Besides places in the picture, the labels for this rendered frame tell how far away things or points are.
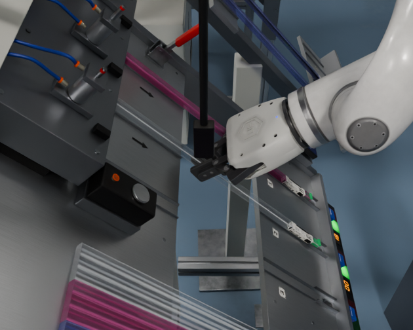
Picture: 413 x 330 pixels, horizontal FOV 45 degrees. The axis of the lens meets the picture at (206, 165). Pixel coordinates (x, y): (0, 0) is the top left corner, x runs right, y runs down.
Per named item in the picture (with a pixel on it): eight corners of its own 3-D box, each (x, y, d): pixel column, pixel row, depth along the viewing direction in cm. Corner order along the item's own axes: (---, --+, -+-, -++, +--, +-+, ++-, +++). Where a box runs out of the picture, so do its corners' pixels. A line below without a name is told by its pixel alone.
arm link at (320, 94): (333, 155, 66) (330, 123, 74) (434, 113, 61) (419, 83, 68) (303, 105, 63) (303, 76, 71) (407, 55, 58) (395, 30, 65)
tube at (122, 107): (313, 242, 93) (318, 239, 92) (314, 249, 92) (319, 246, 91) (89, 84, 66) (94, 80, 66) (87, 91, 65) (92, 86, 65)
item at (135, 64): (305, 196, 100) (311, 193, 99) (306, 202, 99) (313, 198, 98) (101, 39, 74) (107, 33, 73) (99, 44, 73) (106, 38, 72)
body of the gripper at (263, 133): (287, 79, 71) (220, 112, 75) (295, 128, 64) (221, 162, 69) (310, 112, 75) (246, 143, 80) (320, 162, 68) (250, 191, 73)
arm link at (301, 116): (299, 73, 69) (280, 82, 71) (308, 114, 63) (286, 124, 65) (324, 110, 74) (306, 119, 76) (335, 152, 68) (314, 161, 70)
